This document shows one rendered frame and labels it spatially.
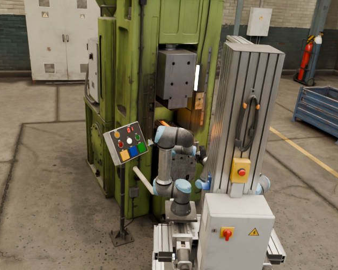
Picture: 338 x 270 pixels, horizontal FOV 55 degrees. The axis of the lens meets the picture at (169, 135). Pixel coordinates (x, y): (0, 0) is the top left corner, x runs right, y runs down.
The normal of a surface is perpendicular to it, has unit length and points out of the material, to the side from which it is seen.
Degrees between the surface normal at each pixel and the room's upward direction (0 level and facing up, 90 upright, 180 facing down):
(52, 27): 90
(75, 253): 0
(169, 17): 90
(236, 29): 90
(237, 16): 90
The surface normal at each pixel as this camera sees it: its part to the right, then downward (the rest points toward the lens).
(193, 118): 0.45, 0.40
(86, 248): 0.07, -0.91
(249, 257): 0.04, 0.41
